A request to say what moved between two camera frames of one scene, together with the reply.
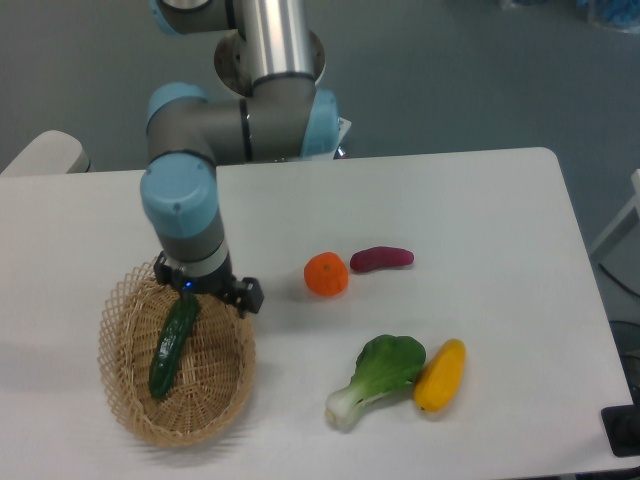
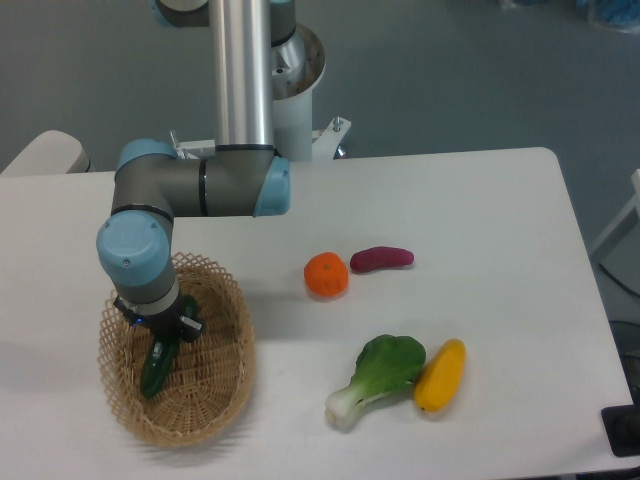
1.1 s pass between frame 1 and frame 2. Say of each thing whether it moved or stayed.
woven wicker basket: stayed
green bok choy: stayed
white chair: stayed
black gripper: moved
